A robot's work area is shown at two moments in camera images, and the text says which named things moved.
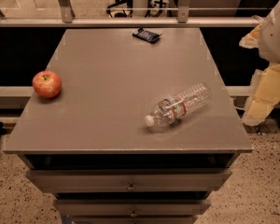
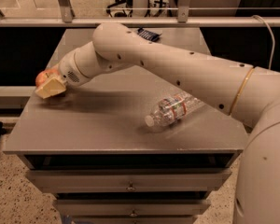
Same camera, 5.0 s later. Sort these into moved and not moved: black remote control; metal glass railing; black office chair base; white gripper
Moved: white gripper
Not moved: metal glass railing; black remote control; black office chair base
